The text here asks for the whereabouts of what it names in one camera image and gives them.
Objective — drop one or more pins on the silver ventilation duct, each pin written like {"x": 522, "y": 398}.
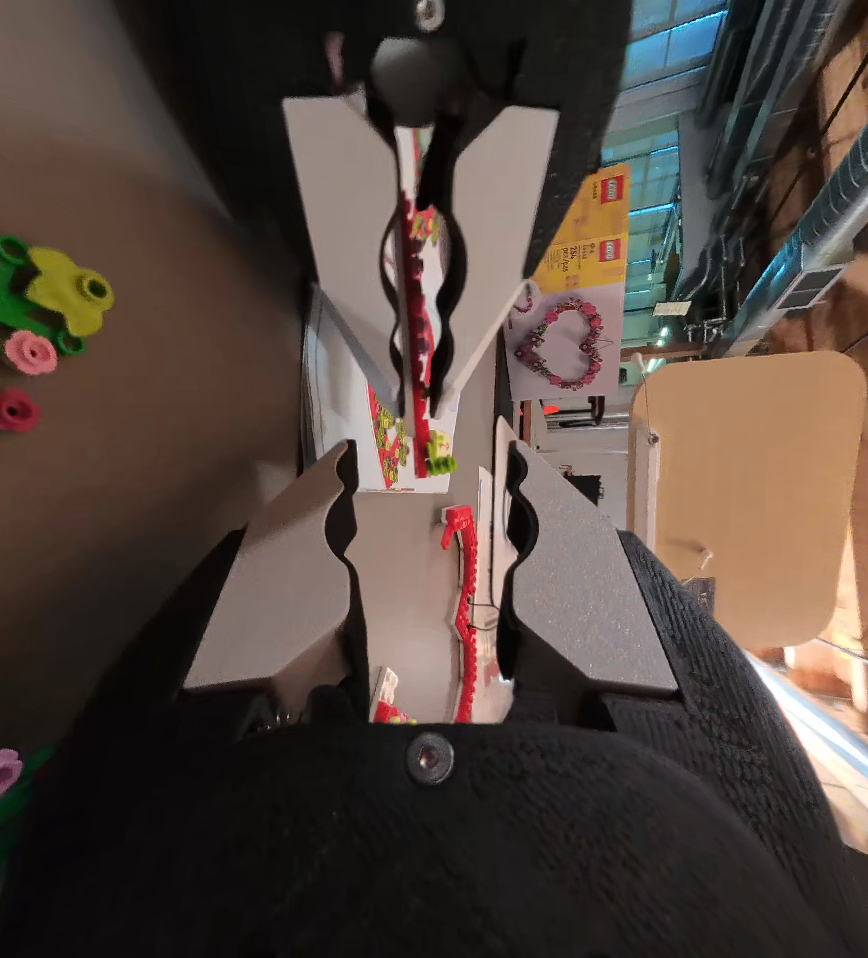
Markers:
{"x": 838, "y": 209}

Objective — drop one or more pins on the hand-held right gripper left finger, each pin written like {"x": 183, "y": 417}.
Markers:
{"x": 276, "y": 599}

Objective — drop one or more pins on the small white and red lego piece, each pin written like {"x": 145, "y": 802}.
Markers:
{"x": 385, "y": 692}

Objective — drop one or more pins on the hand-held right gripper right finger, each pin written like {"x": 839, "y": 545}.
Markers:
{"x": 591, "y": 606}

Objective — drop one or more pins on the cream round-cornered table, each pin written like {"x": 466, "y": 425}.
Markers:
{"x": 748, "y": 494}

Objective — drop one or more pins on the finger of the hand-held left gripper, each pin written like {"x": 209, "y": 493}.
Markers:
{"x": 336, "y": 209}
{"x": 505, "y": 202}

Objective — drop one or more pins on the yellow and white lego box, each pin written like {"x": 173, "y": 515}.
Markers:
{"x": 576, "y": 254}

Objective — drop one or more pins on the red lego half heart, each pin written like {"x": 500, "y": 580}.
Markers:
{"x": 467, "y": 599}

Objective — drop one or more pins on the red lego strip with flowers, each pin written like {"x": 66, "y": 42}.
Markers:
{"x": 415, "y": 299}

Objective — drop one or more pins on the lego instruction booklet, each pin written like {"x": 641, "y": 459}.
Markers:
{"x": 336, "y": 419}

